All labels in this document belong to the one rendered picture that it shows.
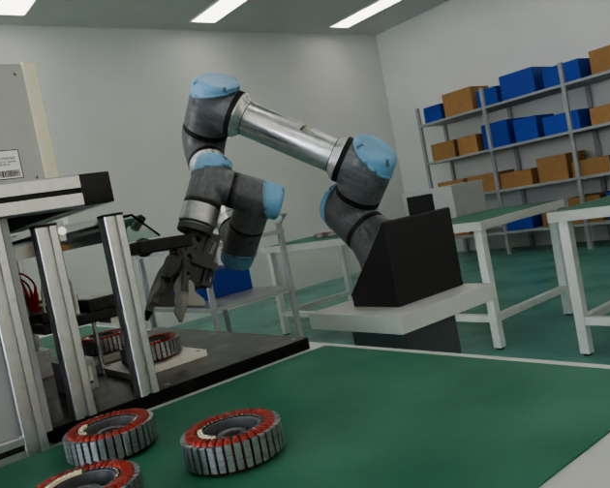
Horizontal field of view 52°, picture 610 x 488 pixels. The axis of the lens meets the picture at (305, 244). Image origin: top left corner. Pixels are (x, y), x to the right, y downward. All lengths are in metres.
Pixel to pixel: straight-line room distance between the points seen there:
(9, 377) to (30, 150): 0.37
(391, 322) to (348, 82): 7.95
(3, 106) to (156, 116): 6.29
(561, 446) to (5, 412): 0.69
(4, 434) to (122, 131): 6.32
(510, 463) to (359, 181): 1.00
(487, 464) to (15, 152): 0.82
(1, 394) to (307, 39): 8.20
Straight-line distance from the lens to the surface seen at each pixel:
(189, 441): 0.71
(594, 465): 0.61
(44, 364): 1.39
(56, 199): 0.96
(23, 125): 1.11
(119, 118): 7.19
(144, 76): 7.44
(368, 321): 1.41
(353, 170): 1.50
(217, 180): 1.28
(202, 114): 1.58
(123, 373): 1.18
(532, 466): 0.61
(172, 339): 1.20
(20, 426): 0.95
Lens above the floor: 1.01
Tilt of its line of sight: 3 degrees down
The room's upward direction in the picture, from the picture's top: 11 degrees counter-clockwise
